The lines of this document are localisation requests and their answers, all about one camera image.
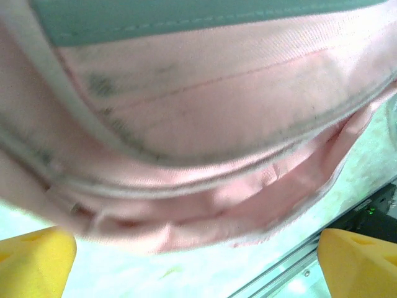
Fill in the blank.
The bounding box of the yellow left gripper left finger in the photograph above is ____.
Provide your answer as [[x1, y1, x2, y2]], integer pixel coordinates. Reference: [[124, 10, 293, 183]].
[[0, 226, 78, 298]]

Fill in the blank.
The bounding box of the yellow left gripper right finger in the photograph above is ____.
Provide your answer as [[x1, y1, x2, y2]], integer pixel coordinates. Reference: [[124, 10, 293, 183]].
[[318, 228, 397, 298]]

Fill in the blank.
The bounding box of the pink school backpack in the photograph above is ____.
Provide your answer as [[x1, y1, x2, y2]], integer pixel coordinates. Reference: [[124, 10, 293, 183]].
[[0, 0, 397, 258]]

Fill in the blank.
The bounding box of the aluminium mounting rail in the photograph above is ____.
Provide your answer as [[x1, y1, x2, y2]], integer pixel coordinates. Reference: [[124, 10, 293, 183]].
[[228, 231, 330, 298]]

